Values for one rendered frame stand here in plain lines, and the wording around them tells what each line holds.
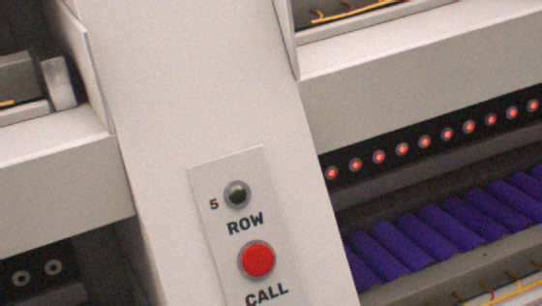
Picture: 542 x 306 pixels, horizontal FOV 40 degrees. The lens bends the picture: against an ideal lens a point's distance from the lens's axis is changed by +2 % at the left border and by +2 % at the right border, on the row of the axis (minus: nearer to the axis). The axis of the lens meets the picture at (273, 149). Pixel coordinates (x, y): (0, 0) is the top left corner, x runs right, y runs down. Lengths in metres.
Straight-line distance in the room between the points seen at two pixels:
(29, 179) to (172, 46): 0.09
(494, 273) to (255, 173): 0.21
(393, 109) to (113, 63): 0.15
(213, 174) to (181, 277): 0.05
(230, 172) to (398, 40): 0.12
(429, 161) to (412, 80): 0.19
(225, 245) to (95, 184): 0.07
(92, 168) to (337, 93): 0.13
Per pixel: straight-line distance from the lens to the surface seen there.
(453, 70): 0.43
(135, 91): 0.36
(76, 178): 0.36
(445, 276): 0.49
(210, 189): 0.36
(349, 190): 0.57
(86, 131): 0.37
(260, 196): 0.37
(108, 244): 0.56
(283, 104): 0.37
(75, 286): 0.52
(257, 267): 0.37
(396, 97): 0.41
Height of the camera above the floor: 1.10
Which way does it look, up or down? 5 degrees down
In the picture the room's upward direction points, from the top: 16 degrees counter-clockwise
